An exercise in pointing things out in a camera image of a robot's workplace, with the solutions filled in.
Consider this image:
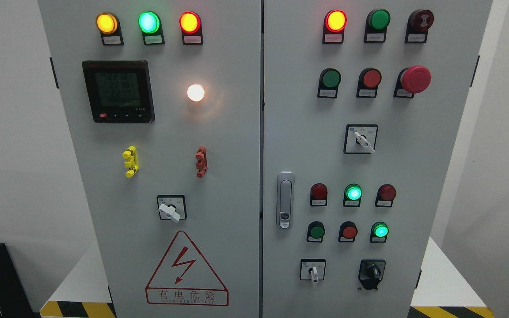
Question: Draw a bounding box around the black rotary knob switch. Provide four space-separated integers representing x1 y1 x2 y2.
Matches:
359 259 386 290

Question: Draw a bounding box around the grey electrical cabinet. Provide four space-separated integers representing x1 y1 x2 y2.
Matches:
38 0 492 318

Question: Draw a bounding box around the red terminal connector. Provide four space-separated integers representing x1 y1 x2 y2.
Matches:
195 146 208 178

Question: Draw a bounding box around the dark red indicator light left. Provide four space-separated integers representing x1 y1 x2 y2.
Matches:
310 183 328 207

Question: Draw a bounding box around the dark red indicator light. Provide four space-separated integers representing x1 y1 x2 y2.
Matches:
310 183 328 207
374 184 397 208

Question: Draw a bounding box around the white lit indicator light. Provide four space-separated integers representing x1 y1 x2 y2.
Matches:
186 84 205 102

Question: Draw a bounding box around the green push button lower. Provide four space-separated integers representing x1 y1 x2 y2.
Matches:
306 221 325 243

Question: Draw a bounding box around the green lit indicator light middle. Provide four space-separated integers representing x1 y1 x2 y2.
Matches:
343 183 362 207

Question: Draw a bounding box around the green lit indicator light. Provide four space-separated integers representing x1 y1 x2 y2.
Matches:
139 11 164 45
343 183 362 207

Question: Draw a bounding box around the green push button upper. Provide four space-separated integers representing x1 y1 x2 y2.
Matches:
317 67 341 98

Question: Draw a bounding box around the red push button lower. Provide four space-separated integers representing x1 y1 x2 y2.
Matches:
338 221 358 243

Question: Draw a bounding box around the red push button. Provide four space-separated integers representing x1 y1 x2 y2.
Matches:
338 221 358 243
356 67 382 98

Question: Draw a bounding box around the yellow terminal connector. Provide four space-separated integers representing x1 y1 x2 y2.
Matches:
122 145 139 178

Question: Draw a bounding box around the dark red indicator light right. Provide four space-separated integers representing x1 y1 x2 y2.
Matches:
374 184 397 208

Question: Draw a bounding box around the red electric hazard warning sticker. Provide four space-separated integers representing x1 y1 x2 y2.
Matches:
145 230 229 307

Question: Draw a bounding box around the red push button upper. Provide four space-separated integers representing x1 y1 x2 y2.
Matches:
356 67 382 98

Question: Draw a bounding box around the green lit push button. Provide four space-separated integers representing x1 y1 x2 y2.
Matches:
369 222 389 243

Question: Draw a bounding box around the black digital power meter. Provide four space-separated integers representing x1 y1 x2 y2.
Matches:
82 60 155 123

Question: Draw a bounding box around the red-yellow indicator light left door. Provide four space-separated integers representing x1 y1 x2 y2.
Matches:
179 11 203 45

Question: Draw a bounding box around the red-yellow indicator light door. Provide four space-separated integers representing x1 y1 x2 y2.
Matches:
323 9 348 44
179 11 203 45

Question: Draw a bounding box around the red-yellow indicator light right door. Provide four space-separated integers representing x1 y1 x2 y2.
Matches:
323 9 348 44

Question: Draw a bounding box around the red emergency stop mushroom button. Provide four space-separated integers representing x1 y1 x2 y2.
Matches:
393 65 432 98

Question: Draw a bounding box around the green unlit indicator light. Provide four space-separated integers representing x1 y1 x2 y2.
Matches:
364 8 391 43

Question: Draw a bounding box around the yellow indicator light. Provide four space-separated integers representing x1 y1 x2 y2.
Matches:
96 12 124 45

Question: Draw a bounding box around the white platform with hazard stripes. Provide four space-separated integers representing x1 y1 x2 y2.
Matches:
40 239 494 318

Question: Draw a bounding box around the silver door latch handle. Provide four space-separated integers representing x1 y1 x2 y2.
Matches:
276 171 295 229

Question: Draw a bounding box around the white lever selector switch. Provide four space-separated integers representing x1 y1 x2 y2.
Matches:
157 195 186 222

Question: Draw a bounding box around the white selector switch upper right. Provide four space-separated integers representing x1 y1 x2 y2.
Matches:
343 124 378 154

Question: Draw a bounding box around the white selector switch lower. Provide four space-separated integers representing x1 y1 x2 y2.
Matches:
299 258 327 288

